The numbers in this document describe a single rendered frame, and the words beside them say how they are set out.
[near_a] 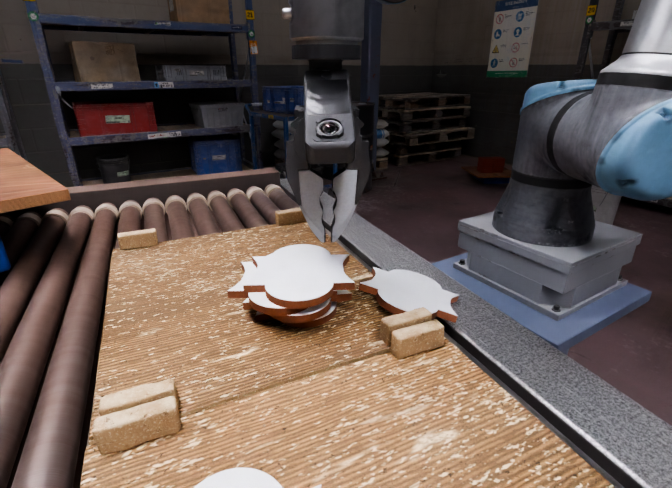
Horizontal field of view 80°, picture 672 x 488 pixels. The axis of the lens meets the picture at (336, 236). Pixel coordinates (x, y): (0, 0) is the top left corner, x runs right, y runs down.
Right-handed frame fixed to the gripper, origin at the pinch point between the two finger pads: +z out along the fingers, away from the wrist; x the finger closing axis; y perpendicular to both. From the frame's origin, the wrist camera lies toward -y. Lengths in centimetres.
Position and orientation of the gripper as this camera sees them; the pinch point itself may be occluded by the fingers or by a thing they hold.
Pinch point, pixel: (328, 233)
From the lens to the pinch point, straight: 46.9
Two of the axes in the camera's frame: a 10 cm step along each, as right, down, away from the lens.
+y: -0.6, -3.9, 9.2
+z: 0.0, 9.2, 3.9
